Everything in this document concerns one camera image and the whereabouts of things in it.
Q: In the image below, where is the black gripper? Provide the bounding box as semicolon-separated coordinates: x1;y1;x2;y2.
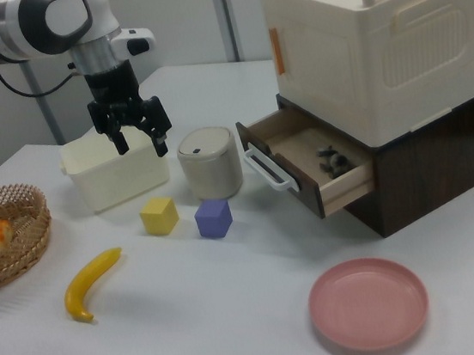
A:
82;56;175;166

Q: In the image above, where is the wood drawer with white handle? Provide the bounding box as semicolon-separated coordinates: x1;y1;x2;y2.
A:
234;99;380;229

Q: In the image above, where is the dark wood drawer cabinet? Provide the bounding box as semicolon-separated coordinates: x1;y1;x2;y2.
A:
276;70;474;249

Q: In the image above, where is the cream rectangular plastic bin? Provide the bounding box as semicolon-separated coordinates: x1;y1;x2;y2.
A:
56;120;175;217

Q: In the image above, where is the yellow cube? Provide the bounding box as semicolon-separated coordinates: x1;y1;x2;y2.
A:
137;193;182;239

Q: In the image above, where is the small cream lidded trash can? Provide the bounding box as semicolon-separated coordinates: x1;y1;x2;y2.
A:
173;124;248;205

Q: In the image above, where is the purple cube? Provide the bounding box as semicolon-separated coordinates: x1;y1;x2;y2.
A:
191;196;235;242

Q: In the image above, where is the woven wicker basket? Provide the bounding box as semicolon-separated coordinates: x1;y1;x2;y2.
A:
0;179;59;291

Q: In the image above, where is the yellow toy banana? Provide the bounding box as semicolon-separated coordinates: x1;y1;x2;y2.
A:
58;246;131;325

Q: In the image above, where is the orange latch strip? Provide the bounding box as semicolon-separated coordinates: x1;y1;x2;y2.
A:
269;27;290;77

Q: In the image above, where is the dark small objects pile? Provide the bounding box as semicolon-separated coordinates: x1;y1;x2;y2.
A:
314;142;352;176

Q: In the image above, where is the pink round plate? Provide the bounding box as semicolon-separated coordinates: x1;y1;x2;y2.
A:
302;250;434;346

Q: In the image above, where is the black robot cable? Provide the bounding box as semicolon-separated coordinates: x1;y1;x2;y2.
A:
0;52;88;102

